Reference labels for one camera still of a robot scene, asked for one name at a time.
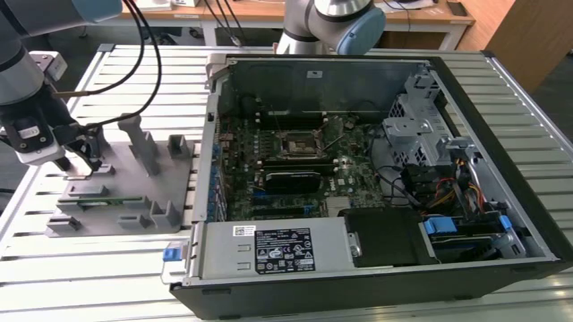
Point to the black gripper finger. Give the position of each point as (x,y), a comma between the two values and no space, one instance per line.
(69,139)
(95,151)

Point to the thin metal locking lever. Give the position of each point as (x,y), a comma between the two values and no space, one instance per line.
(336,137)

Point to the CPU socket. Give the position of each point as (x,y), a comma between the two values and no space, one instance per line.
(296,144)

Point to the grey parts rack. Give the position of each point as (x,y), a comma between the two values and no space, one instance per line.
(134,188)

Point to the green RAM stick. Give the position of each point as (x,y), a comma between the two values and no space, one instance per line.
(117,201)

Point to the black office chair base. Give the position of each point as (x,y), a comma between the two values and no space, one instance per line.
(170,35)

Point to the blue release latch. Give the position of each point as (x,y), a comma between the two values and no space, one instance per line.
(174,255)

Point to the grey power supply unit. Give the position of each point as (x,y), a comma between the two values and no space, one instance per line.
(215,248)

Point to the RAM slot with black latches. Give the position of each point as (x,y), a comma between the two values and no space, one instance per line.
(292,124)
(292,117)

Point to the RAM slot with white latches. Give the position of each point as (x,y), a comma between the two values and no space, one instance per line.
(292,121)
(292,114)

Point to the black graphics card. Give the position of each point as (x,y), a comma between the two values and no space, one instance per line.
(292,182)

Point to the white case sticker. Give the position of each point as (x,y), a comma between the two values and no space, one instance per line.
(316,74)

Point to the silver chipset heatsink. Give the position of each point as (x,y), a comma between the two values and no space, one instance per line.
(338,205)

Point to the green motherboard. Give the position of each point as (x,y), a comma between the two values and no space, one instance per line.
(358,167)

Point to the black open PC case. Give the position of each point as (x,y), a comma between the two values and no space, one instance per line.
(313,295)

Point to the silver drive cage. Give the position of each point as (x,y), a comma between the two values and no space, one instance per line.
(405,129)

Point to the blue disk carrier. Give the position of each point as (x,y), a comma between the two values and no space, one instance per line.
(439,226)

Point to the black flat device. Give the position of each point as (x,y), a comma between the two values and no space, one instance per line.
(457,9)

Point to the blue bay clip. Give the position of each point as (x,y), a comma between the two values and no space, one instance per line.
(505,224)

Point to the wooden cabinet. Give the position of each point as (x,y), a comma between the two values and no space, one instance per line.
(533,40)

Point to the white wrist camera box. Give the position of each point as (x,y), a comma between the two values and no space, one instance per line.
(40,152)

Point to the grey side wrist camera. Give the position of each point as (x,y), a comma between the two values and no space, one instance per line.
(50,65)

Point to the wooden desk white frame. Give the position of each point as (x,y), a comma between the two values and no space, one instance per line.
(441,20)
(157,15)

